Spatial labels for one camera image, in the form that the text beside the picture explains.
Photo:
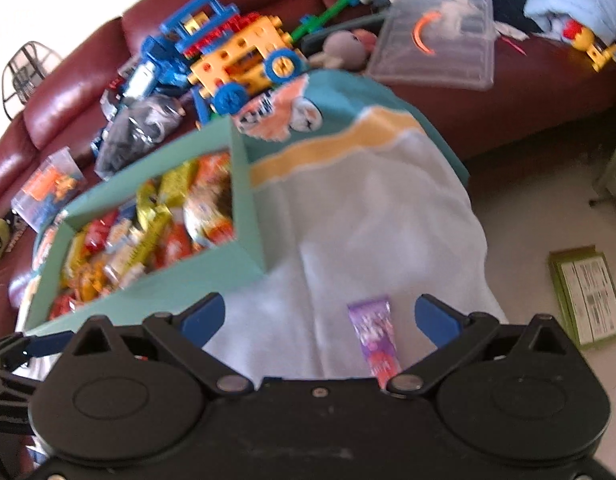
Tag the pile of assorted snacks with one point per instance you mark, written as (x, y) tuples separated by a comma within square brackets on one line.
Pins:
[(148, 230)]

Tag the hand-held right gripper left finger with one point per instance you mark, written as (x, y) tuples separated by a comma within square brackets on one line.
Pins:
[(205, 317)]

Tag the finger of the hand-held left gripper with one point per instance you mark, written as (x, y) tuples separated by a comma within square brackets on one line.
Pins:
[(43, 344), (8, 405)]

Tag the green cardboard box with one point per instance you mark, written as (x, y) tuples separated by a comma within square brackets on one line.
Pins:
[(188, 280)]

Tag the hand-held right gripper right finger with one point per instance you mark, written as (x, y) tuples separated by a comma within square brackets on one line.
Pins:
[(437, 322)]

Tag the grey plastic bag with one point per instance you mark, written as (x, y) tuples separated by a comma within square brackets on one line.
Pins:
[(138, 130)]

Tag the pink plush toy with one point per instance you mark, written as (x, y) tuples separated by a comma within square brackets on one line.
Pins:
[(345, 47)]

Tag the printed blanket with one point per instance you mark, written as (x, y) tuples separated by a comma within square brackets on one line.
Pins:
[(363, 210)]

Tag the red leather sofa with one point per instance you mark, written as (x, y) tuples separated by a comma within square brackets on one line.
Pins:
[(537, 85)]

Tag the green flat carton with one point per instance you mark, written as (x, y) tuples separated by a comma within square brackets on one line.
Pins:
[(587, 295)]

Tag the clear plastic toy bin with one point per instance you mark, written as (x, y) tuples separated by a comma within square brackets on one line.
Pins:
[(48, 185)]

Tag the clear plastic lid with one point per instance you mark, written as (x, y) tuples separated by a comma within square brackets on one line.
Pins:
[(437, 55)]

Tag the purple snack packet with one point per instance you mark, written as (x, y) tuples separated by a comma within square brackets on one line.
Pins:
[(375, 340)]

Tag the grey metal stand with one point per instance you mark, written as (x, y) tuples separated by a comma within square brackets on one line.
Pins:
[(610, 170)]

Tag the yellow red block toy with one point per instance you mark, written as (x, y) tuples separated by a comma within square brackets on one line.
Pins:
[(587, 42)]

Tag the building block toy vehicle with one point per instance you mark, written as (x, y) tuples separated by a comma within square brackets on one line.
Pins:
[(238, 55)]

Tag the green building block rod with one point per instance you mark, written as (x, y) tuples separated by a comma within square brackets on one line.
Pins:
[(328, 10)]

